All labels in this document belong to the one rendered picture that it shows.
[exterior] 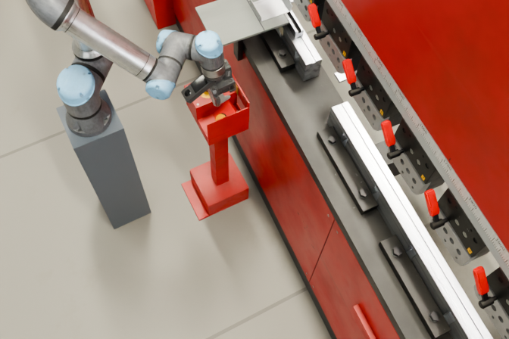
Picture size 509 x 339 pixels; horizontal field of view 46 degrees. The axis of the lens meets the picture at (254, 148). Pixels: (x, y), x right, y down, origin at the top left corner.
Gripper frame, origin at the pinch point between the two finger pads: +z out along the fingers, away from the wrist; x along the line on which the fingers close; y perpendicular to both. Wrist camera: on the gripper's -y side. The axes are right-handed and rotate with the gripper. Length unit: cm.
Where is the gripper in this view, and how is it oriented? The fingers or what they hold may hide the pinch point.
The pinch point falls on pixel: (214, 104)
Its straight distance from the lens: 204.6
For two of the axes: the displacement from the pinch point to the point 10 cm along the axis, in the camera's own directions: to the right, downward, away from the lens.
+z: 0.5, 4.3, 9.0
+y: 8.9, -4.3, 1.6
